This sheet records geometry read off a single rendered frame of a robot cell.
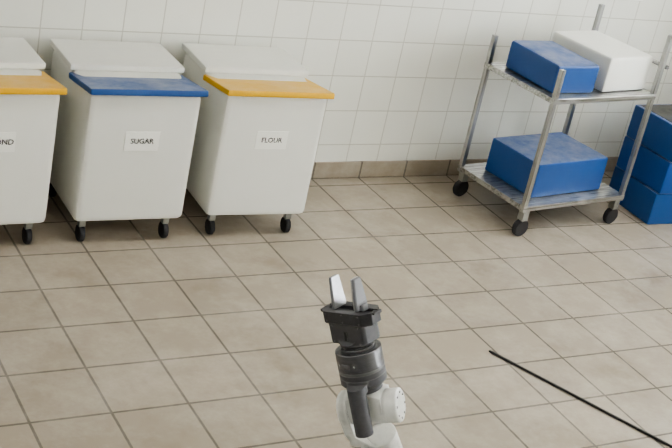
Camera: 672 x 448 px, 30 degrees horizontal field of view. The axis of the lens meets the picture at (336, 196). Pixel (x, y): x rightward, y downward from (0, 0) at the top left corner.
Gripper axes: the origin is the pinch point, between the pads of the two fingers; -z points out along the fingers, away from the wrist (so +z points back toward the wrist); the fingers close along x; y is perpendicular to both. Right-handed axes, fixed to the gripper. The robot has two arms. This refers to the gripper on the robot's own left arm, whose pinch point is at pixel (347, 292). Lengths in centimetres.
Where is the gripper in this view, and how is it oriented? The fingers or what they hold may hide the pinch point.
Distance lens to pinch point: 231.8
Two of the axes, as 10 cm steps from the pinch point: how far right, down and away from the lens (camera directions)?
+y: -6.4, 3.0, -7.0
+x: 7.4, 0.3, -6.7
